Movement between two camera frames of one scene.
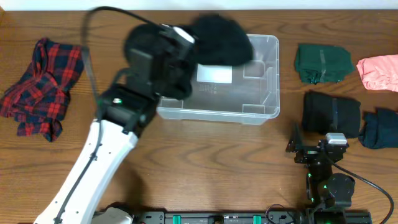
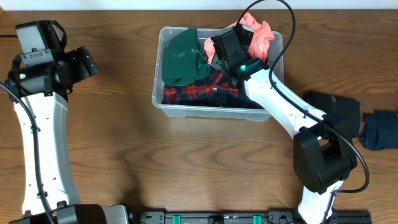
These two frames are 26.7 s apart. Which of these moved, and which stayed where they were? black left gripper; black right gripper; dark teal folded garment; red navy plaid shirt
Moved: black right gripper; black left gripper; red navy plaid shirt
Stayed: dark teal folded garment
